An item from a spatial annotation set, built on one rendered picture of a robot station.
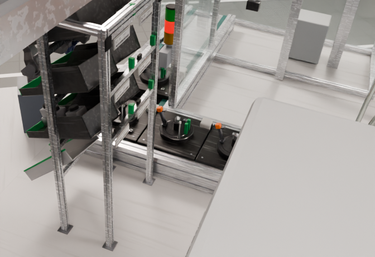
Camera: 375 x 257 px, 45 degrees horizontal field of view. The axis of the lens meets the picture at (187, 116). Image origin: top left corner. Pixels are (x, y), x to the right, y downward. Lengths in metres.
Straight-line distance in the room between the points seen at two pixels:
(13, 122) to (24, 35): 1.93
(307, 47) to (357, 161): 2.35
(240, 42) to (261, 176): 2.53
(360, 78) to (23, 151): 1.80
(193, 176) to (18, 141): 0.76
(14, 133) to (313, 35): 1.63
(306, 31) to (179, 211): 1.36
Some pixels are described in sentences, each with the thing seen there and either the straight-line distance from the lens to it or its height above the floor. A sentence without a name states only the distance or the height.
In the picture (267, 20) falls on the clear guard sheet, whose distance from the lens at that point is 2.98.
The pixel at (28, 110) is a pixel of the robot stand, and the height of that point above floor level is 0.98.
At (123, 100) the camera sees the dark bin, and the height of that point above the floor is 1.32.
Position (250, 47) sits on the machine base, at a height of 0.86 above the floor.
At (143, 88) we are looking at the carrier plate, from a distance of 2.10.
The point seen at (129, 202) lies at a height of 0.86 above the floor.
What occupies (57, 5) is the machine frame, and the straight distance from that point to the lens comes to 0.22.
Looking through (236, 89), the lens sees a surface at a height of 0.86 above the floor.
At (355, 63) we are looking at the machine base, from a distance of 2.86.
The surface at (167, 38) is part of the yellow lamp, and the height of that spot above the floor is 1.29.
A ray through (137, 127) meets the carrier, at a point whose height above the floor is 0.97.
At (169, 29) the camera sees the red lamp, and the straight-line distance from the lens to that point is 1.83.
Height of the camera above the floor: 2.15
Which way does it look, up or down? 37 degrees down
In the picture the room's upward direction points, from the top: 6 degrees clockwise
